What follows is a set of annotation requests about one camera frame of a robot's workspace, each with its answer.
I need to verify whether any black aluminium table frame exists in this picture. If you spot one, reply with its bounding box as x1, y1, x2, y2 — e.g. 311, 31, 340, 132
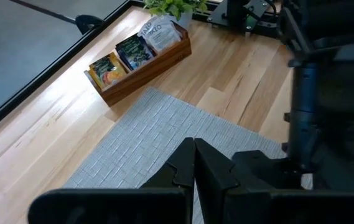
0, 0, 215, 141

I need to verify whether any mango tea packet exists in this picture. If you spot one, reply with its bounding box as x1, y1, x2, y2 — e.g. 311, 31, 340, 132
88, 52, 128, 91

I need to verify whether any black frame clamp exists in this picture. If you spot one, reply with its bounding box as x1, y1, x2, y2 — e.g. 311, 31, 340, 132
75, 14, 106, 35

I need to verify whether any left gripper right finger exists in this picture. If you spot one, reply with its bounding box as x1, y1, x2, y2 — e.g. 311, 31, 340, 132
194, 138, 354, 224

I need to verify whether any wooden three-compartment tea box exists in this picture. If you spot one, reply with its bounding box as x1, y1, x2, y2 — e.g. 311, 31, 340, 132
83, 20, 193, 107

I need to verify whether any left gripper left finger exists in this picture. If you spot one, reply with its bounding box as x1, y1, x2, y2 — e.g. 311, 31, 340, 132
28, 137, 195, 224

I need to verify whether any green plant in white pot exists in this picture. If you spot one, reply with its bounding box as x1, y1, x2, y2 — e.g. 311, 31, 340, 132
142, 0, 209, 30

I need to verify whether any dark blackcurrant tea packet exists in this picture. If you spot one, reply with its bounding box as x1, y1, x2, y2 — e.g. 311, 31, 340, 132
115, 33, 156, 72

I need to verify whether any grey woven placemat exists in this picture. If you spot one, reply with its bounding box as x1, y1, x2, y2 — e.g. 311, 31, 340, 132
62, 86, 314, 224

